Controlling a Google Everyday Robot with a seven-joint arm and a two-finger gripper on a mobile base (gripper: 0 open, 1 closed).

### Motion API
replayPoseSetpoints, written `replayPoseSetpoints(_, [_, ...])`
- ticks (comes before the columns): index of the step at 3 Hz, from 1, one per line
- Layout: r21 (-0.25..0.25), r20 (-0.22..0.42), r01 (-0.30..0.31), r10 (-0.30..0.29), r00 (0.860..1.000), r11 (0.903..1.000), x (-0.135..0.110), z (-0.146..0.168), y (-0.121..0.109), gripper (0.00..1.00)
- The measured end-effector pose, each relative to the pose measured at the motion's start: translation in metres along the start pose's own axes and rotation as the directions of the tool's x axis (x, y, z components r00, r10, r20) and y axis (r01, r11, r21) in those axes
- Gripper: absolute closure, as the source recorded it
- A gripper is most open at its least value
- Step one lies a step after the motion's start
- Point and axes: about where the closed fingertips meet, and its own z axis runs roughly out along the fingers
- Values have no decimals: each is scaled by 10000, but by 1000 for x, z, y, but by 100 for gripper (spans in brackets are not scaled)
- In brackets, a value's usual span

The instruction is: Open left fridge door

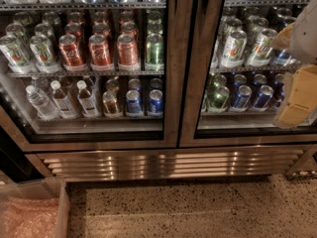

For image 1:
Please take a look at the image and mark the blue pepsi can left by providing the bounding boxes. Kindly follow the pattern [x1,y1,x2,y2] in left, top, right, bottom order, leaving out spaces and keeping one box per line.
[126,90,143,117]

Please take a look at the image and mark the green can right door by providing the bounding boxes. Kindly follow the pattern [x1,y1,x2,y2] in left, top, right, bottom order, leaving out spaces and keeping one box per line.
[208,86,230,113]

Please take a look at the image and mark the right front coca-cola can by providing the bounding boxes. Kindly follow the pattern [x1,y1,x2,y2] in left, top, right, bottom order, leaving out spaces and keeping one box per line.
[117,34,141,71]

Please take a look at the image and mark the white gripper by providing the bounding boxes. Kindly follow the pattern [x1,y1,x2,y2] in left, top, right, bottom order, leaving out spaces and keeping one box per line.
[271,0,317,129]

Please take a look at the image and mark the clear plastic bin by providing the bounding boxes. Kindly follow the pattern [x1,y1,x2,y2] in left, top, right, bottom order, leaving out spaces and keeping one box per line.
[0,178,70,238]

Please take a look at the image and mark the front left coca-cola can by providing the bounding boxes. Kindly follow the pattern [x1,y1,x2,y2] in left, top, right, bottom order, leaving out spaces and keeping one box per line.
[58,34,87,72]

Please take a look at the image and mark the steel fridge bottom grille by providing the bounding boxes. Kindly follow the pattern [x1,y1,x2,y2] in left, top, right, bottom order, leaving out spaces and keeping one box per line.
[27,144,316,182]

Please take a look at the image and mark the middle front coca-cola can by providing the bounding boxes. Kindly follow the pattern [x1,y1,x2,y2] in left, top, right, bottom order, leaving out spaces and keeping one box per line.
[88,34,114,71]

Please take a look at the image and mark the blue pepsi can right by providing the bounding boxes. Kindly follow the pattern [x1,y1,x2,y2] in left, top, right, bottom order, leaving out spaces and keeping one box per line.
[149,89,163,116]

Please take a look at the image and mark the glass fridge door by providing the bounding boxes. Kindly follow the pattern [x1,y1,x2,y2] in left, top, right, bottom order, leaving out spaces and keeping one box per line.
[1,0,192,153]
[180,0,317,147]

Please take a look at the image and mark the blue can door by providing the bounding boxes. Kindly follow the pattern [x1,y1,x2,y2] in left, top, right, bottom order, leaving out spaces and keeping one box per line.
[230,85,253,112]
[252,85,273,109]

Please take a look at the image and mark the gold soda can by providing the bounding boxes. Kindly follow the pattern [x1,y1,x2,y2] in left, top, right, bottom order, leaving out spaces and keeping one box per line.
[102,91,123,117]

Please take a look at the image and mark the brown tea bottle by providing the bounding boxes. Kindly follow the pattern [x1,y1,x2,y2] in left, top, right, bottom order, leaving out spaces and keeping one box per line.
[76,80,100,118]
[51,80,79,119]

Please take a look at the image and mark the front left 7up can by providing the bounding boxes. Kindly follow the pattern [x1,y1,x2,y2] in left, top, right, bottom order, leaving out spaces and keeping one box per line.
[0,36,33,73]

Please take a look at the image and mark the pink bubble wrap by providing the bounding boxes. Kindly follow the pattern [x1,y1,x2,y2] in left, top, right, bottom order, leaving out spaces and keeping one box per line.
[0,197,58,238]

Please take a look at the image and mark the door 7up can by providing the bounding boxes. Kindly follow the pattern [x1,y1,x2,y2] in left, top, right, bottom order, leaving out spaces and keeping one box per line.
[245,28,277,67]
[220,30,247,68]

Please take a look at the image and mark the clear water bottle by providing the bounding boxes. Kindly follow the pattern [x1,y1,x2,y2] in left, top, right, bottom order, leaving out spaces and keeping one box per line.
[26,85,59,121]

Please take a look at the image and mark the green front soda can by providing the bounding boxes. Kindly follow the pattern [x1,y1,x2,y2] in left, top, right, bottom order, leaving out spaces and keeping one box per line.
[145,34,164,71]

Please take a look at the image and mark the blue pepsi can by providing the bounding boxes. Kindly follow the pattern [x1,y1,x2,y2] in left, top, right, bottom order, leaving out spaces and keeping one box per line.
[126,90,143,117]
[149,89,163,116]

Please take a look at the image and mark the silver blue tall can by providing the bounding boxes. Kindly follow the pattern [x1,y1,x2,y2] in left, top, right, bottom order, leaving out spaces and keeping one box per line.
[272,50,294,66]

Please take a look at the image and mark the coca-cola can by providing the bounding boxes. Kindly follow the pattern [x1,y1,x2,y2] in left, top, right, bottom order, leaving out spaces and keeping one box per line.
[58,34,87,72]
[117,34,141,71]
[88,34,114,71]

